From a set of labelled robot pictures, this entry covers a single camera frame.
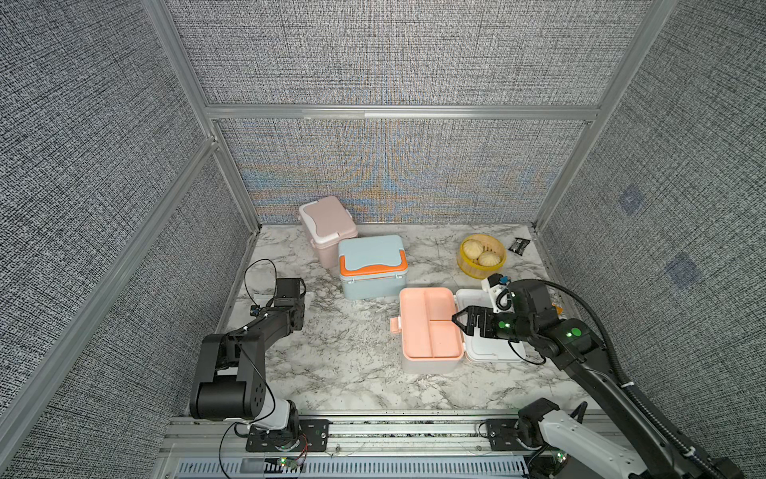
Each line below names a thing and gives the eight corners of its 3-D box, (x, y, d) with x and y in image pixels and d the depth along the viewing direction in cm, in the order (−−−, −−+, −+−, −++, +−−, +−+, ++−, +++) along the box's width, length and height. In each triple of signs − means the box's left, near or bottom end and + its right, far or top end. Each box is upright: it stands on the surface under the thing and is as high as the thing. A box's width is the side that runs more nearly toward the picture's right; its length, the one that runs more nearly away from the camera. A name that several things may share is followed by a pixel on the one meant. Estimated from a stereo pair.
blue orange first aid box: (340, 313, 98) (334, 286, 85) (345, 261, 111) (340, 231, 99) (406, 313, 98) (410, 286, 85) (403, 261, 111) (406, 231, 99)
